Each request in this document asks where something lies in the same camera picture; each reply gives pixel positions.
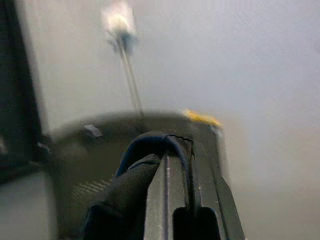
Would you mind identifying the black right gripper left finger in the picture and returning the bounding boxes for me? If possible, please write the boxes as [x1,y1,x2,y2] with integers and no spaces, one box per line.
[83,152,168,240]

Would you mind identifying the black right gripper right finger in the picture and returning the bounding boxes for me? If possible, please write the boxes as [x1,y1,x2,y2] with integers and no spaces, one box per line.
[166,139,246,240]

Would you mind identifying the dark tinted washer lid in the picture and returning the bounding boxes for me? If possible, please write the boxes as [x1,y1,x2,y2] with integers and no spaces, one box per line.
[48,109,227,240]

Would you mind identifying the yellow lid sticker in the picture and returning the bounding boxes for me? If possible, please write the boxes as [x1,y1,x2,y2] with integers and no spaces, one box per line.
[183,108,224,127]

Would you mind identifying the dark blue cord loop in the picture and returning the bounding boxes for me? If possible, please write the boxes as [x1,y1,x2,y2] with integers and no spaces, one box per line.
[116,134,196,210]

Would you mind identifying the white water inlet hose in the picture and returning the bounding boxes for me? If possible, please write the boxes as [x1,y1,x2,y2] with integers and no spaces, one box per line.
[119,47,146,119]

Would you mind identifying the dark vertical frame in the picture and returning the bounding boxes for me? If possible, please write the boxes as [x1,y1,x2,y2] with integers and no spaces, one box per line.
[0,0,44,182]

